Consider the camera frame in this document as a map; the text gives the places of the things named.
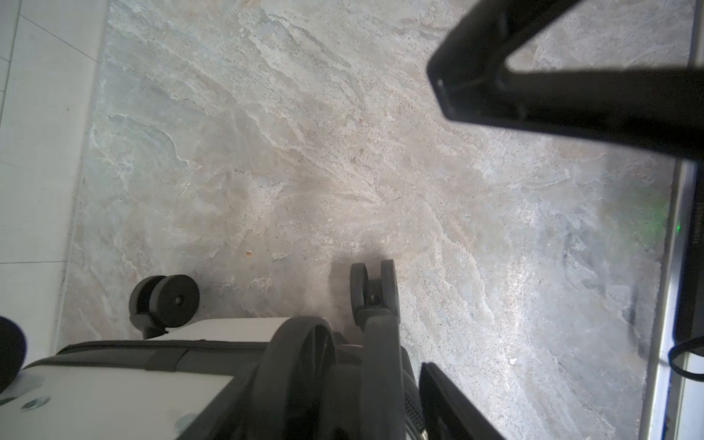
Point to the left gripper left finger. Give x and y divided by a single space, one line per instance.
447 411

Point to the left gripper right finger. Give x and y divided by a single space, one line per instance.
651 109

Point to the white hard-shell suitcase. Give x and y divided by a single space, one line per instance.
249 378

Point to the aluminium mounting rail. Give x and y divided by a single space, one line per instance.
673 405

